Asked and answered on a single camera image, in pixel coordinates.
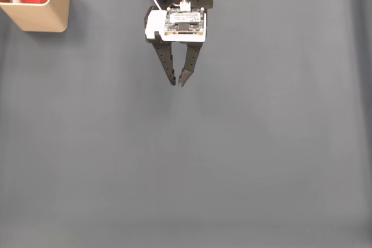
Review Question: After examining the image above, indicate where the beige open box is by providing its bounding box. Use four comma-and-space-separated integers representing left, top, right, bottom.
0, 0, 71, 33

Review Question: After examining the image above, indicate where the dark table mat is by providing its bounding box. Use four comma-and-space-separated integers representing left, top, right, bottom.
0, 0, 372, 248

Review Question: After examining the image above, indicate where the camera board on white mount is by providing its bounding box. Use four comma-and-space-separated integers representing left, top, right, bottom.
144, 6, 208, 42

